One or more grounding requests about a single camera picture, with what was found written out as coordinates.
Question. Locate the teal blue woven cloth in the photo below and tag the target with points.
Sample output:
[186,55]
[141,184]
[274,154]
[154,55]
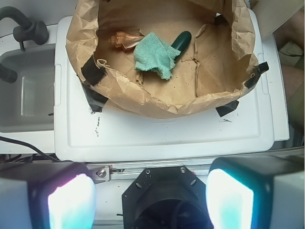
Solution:
[155,55]

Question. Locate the dark grey toy faucet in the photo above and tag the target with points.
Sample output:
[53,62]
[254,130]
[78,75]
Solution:
[28,29]

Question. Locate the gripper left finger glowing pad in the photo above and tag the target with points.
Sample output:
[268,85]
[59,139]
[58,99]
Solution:
[58,195]

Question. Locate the crumpled brown paper bag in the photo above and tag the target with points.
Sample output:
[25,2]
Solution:
[218,67]

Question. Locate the dark green cucumber toy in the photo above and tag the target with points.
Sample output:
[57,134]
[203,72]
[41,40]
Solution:
[182,41]

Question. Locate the copper orange shell toy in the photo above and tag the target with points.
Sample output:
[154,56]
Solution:
[124,40]

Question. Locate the grey toy sink basin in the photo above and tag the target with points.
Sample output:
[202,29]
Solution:
[27,104]

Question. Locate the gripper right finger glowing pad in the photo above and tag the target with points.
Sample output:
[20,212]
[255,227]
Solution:
[256,192]

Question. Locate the aluminium frame rail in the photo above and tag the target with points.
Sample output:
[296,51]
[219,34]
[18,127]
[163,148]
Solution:
[105,172]

